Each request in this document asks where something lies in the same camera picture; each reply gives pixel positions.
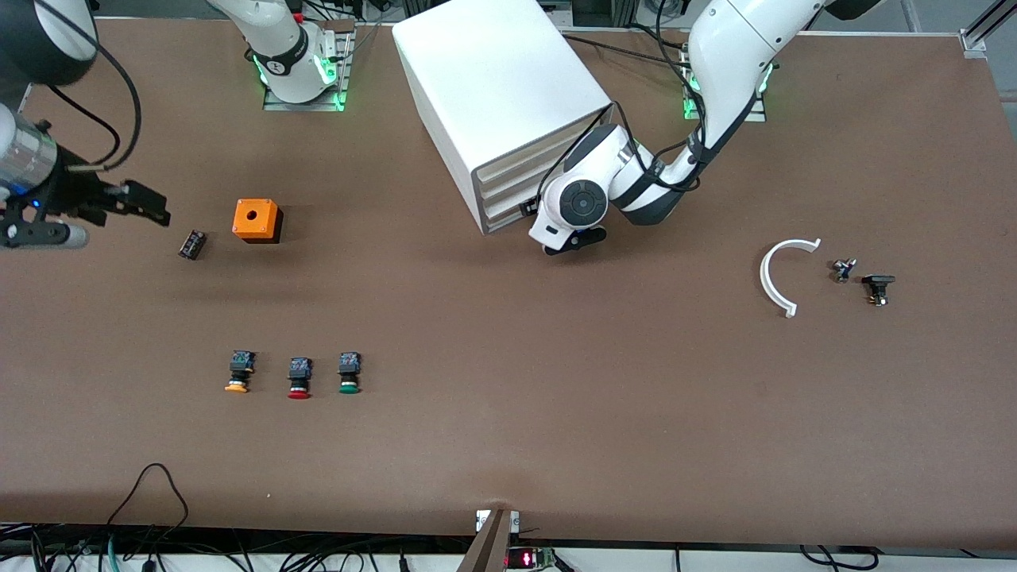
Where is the black floor cable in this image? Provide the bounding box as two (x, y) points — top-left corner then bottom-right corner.
(799, 544), (880, 572)

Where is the brown camera stand strut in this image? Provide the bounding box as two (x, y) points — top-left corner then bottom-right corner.
(457, 508), (513, 572)

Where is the black looped cable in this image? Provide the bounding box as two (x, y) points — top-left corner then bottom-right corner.
(106, 463), (190, 549)

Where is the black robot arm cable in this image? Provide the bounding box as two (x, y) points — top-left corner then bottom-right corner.
(539, 99), (712, 211)
(68, 44), (144, 172)
(44, 83), (122, 157)

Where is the aluminium frame profile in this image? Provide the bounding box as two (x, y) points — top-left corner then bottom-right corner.
(960, 0), (1017, 55)

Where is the white curved plastic arc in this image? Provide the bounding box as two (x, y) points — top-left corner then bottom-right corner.
(760, 238), (822, 319)

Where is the small black switch part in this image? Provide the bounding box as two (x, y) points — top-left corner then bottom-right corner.
(862, 274), (897, 308)

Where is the black table cable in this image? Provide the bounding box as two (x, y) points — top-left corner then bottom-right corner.
(563, 33), (689, 66)

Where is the small device with red light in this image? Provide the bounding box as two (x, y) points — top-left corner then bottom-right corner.
(506, 547), (557, 571)

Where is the orange button enclosure box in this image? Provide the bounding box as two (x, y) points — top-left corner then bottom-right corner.
(232, 199), (284, 245)

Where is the yellow mushroom push button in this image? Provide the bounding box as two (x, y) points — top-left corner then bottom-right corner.
(224, 350), (256, 394)

